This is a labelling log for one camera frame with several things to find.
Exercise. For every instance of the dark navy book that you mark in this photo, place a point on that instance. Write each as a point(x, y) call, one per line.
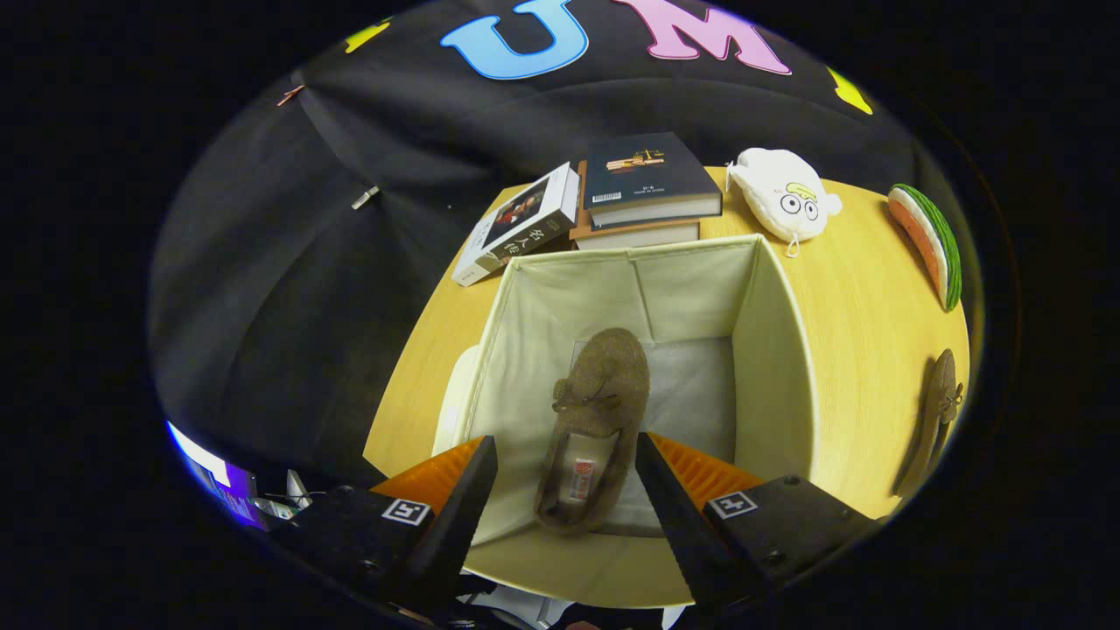
point(643, 175)

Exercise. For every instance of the brown suede shoe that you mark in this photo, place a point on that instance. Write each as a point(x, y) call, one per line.
point(604, 376)
point(938, 402)

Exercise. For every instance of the silver cloth clip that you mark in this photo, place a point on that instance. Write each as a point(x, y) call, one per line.
point(366, 197)

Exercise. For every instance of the watermelon slice plush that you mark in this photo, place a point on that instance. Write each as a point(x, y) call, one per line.
point(936, 245)

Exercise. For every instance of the computer screen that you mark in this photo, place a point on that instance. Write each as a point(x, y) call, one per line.
point(219, 481)

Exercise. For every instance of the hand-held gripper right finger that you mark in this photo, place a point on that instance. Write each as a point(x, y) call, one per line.
point(682, 534)

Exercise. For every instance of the grey fabric storage box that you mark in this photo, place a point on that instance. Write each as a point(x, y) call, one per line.
point(691, 297)

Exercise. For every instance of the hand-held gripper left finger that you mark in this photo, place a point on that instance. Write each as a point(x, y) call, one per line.
point(455, 538)

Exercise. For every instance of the white plush toy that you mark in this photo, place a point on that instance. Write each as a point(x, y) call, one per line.
point(779, 197)

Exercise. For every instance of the brown cover book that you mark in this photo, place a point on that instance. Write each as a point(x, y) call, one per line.
point(639, 234)

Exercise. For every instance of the white cover book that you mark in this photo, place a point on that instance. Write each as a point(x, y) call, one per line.
point(525, 219)

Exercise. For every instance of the copper cloth clip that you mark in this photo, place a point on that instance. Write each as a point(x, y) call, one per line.
point(290, 94)

